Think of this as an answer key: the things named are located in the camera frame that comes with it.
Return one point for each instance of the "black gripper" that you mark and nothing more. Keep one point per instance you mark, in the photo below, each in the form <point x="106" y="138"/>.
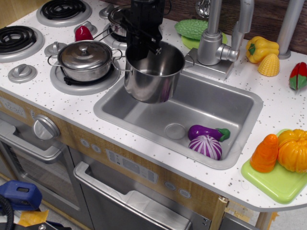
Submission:
<point x="141" y="22"/>

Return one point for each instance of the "lidded steel pot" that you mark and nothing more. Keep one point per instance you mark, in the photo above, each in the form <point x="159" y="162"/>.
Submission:
<point x="84" y="61"/>

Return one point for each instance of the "grey toy sink basin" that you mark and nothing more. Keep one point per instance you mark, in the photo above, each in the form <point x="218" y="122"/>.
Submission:
<point x="196" y="101"/>

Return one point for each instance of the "small steel saucepan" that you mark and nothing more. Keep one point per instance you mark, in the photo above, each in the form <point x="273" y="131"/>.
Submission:
<point x="115" y="18"/>

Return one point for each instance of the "small green plate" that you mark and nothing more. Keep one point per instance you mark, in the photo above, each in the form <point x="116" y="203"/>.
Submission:
<point x="193" y="43"/>

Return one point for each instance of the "green toy bitter gourd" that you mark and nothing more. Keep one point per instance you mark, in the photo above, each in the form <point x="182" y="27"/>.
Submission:
<point x="191" y="28"/>

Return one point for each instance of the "silver stove knob centre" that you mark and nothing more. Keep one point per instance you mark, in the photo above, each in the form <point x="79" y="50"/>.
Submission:
<point x="92" y="28"/>

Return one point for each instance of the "silver stove knob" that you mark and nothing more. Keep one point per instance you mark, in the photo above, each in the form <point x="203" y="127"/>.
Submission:
<point x="92" y="28"/>
<point x="104" y="13"/>
<point x="54" y="48"/>
<point x="22" y="73"/>

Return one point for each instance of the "silver stove knob back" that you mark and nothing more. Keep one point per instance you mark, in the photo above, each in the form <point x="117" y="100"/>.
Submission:
<point x="104" y="13"/>

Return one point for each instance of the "silver toy faucet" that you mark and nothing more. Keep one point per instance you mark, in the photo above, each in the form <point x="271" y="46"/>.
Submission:
<point x="213" y="58"/>

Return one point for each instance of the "hanging silver ladle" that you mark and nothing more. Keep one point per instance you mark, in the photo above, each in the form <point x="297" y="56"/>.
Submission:
<point x="203" y="8"/>

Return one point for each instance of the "silver stove knob middle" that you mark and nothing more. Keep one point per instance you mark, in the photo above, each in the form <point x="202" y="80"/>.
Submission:
<point x="54" y="48"/>

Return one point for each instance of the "back left black burner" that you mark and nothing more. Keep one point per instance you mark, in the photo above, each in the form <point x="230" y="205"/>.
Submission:
<point x="63" y="13"/>

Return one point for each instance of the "black burner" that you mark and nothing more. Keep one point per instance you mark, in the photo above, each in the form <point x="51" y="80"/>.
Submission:
<point x="63" y="13"/>
<point x="19" y="42"/>

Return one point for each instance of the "purple toy onion half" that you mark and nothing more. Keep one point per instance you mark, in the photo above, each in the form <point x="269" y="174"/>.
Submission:
<point x="207" y="146"/>

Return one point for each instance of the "yellow toy bell pepper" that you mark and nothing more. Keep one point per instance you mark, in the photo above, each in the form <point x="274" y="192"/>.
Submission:
<point x="258" y="48"/>

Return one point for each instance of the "purple toy eggplant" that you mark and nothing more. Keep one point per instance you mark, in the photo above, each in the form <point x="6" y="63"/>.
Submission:
<point x="220" y="134"/>

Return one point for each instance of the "silver stove knob front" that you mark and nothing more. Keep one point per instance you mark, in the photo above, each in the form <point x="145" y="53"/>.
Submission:
<point x="22" y="73"/>

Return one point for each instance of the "yellow toy corn piece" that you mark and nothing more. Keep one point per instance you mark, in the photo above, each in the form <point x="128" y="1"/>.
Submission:
<point x="270" y="66"/>

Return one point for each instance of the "silver oven dial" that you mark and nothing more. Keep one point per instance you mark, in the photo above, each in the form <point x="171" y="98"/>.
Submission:
<point x="44" y="128"/>

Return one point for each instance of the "front left black burner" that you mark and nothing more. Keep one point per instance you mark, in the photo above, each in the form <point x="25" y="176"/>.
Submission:
<point x="19" y="42"/>

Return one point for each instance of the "toy oven door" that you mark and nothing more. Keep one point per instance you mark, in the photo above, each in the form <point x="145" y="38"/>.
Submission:
<point x="45" y="163"/>

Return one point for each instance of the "toy dishwasher door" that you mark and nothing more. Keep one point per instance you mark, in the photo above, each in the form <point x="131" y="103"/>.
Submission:
<point x="116" y="202"/>

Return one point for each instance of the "red toy chili pepper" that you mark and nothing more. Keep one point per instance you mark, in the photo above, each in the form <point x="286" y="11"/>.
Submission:
<point x="298" y="76"/>

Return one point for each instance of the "orange toy carrot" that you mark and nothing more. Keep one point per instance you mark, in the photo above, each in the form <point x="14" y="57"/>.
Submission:
<point x="265" y="155"/>

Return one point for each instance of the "orange toy pumpkin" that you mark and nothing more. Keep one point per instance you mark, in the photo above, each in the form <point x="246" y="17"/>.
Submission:
<point x="292" y="150"/>

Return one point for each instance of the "blue clamp tool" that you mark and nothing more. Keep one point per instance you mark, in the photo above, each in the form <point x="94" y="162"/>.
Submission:
<point x="22" y="196"/>

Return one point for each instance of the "green cutting board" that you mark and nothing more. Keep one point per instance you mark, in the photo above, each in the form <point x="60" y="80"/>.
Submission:
<point x="280" y="184"/>

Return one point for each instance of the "grey vertical post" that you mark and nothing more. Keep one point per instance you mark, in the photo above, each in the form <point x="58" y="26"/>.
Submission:
<point x="288" y="27"/>

